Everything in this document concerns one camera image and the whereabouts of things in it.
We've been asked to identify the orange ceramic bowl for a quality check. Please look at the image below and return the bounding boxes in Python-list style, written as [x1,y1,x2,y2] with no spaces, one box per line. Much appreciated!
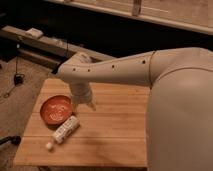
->
[40,95,73,125]

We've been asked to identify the black cable with plug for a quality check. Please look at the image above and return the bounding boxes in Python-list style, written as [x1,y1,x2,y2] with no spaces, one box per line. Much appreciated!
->
[2,36,25,99]

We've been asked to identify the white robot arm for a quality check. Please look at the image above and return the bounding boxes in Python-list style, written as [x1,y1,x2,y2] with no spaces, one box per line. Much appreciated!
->
[56,47,213,171]

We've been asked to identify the long wooden beam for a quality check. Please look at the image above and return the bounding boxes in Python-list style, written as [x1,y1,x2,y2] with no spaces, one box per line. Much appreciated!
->
[0,25,116,64]

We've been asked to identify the white plastic bottle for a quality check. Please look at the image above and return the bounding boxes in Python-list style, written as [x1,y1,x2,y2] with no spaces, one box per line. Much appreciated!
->
[46,116,80,151]

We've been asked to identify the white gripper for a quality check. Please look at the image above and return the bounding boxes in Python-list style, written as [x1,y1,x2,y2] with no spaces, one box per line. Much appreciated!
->
[69,83,96,115]

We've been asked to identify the black handle at left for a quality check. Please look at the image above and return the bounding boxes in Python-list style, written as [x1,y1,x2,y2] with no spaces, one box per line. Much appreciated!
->
[0,136,21,145]

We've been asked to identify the wooden cutting board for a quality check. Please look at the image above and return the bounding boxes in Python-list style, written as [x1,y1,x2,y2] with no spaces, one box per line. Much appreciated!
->
[13,79,149,167]

